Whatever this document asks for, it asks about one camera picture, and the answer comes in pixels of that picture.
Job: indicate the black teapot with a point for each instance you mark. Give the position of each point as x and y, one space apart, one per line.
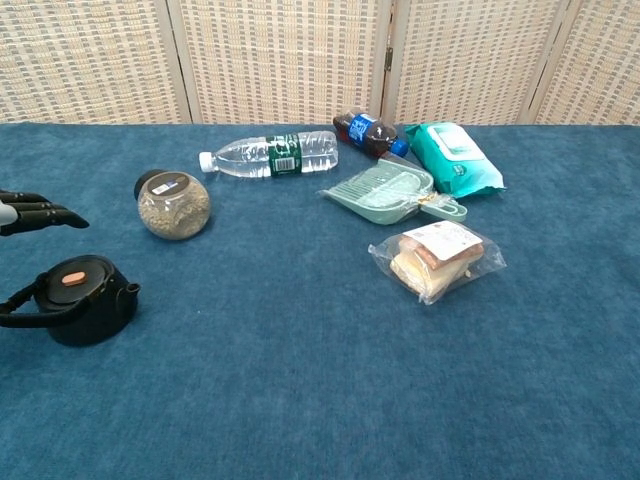
85 305

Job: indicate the metal screen hinge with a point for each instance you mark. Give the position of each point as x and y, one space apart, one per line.
389 56

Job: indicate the clear water bottle green label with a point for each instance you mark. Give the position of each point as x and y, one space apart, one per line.
280 155

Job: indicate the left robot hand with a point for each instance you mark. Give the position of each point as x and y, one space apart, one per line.
35 212

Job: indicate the round glass jar of grains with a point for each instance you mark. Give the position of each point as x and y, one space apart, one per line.
175 210

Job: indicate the cola bottle blue label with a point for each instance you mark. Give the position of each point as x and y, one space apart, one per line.
367 132

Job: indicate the teal wet wipes pack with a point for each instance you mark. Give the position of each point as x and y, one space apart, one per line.
455 160

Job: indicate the woven folding screen panel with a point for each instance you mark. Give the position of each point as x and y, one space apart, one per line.
85 60
475 60
280 60
600 60

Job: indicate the green plastic dustpan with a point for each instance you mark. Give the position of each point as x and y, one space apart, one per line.
385 192

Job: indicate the blue table cloth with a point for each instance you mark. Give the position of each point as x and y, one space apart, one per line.
320 380

